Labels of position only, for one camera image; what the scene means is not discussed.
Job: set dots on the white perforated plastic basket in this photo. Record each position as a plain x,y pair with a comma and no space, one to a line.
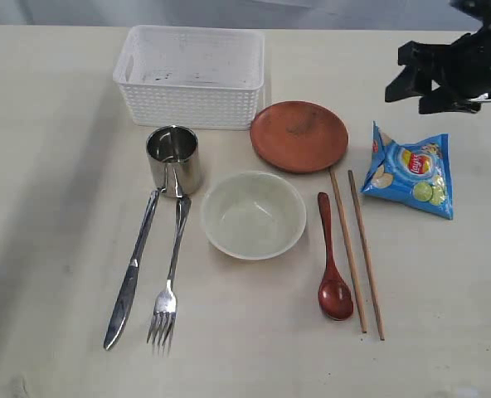
197,77

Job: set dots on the dark red wooden spoon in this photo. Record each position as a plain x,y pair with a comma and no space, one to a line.
334,296

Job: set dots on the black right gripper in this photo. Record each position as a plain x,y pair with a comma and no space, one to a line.
467,70

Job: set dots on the steel fork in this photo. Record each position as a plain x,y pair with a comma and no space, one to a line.
165,307

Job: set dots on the blue chips bag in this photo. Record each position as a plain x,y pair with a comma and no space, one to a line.
414,174

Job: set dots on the cream ceramic bowl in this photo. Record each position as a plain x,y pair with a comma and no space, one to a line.
253,215

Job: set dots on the brown wooden plate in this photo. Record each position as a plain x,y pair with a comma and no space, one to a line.
299,137

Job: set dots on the steel knife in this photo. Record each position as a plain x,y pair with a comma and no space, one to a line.
125,298

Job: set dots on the wooden chopstick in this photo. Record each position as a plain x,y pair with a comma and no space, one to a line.
367,257
349,251

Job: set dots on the shiny steel cup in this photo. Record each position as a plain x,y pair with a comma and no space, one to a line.
174,162

